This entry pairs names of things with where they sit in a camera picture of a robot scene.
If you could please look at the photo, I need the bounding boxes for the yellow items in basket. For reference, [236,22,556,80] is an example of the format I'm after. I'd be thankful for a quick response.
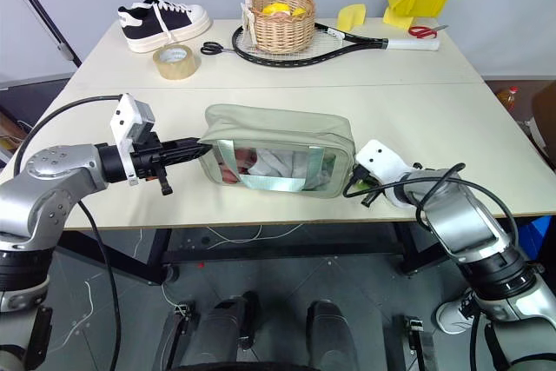
[261,2,306,20]

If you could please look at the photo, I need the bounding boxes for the white cord on floor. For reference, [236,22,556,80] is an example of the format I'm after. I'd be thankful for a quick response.
[129,222,306,259]

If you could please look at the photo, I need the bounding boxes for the black handled scissors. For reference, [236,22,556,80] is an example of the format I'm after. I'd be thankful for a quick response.
[200,41,238,56]

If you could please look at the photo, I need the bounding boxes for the yellow curved plastic piece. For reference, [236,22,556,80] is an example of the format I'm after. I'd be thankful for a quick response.
[336,3,367,33]

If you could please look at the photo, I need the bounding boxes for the red handled scissors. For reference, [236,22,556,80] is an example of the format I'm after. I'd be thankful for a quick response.
[407,23,450,40]

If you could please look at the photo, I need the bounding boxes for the clear packing tape roll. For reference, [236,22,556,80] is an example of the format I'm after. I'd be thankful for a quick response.
[151,44,202,82]

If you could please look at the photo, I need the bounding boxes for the blue plastic crate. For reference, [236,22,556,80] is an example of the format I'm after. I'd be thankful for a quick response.
[515,213,556,268]

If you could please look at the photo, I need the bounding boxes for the white sneaker on floor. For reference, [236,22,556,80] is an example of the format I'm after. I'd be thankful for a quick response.
[434,287,480,336]

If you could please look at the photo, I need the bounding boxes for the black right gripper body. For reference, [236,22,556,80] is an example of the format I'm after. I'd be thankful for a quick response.
[349,164,380,209]

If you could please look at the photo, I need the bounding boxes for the black tripod pole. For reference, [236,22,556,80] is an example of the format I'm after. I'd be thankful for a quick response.
[0,0,83,70]

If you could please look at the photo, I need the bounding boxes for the black and white sneaker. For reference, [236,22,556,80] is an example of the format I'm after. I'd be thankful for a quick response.
[117,0,213,55]

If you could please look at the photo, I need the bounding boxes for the orange drink bottle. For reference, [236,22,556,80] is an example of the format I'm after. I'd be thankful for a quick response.
[495,85,520,114]

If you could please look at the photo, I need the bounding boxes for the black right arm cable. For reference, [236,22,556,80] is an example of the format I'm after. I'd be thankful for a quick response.
[364,162,520,255]

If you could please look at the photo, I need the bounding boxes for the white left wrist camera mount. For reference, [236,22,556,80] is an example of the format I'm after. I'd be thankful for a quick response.
[109,93,156,187]

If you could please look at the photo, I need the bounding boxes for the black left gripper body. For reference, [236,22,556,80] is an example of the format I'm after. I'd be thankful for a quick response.
[129,130,175,197]

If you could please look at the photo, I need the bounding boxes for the black tennis racket white grip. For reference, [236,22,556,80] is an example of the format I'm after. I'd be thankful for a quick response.
[230,21,441,70]

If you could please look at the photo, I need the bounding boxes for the beige transparent zip pouch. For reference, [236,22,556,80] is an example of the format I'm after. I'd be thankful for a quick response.
[198,103,359,200]

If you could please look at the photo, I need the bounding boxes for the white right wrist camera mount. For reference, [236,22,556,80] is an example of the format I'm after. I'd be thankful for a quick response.
[354,139,414,209]

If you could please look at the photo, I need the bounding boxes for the dark rounded robot leg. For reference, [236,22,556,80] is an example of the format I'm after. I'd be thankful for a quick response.
[305,299,362,371]
[190,290,262,371]

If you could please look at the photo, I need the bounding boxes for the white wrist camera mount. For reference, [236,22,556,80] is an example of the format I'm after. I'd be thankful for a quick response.
[109,93,156,187]
[354,139,414,209]

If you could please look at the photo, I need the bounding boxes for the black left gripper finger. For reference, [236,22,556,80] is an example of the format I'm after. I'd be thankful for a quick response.
[161,136,214,155]
[162,147,214,168]

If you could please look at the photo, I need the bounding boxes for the black table frame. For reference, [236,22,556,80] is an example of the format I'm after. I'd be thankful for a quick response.
[54,213,440,288]

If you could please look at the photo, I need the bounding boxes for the wicker basket with rope handle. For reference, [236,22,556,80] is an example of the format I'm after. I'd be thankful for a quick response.
[239,0,317,55]

